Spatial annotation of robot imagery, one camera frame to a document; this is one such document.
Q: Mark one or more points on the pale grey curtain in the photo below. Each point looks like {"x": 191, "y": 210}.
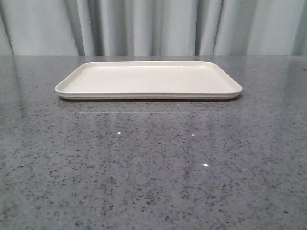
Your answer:
{"x": 153, "y": 27}

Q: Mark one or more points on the cream rectangular plastic tray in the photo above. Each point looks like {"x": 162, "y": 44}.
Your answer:
{"x": 148, "y": 80}

